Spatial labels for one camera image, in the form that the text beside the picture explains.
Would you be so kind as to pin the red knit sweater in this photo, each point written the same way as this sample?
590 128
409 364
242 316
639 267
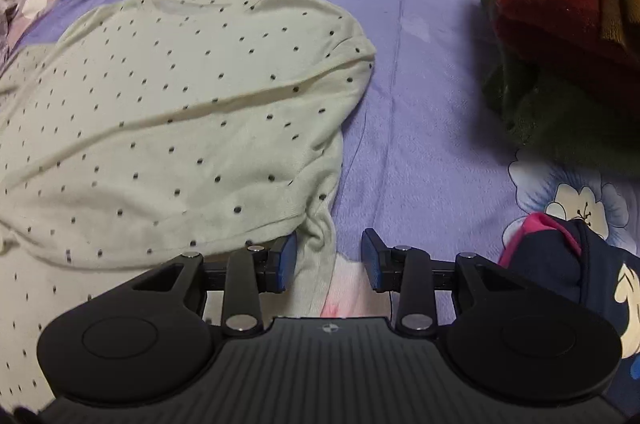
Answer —
545 4

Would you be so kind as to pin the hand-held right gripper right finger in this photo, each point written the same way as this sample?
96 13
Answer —
371 261

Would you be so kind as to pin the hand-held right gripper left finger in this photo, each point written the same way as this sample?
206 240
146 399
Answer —
287 261

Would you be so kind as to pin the navy garment with pink lining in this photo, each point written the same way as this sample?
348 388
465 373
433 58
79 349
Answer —
550 259

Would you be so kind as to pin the olive green garment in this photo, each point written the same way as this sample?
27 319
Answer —
550 124

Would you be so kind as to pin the purple floral bed sheet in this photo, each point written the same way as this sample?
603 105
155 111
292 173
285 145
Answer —
425 104

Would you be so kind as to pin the green polka dot shirt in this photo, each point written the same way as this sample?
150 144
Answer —
175 104

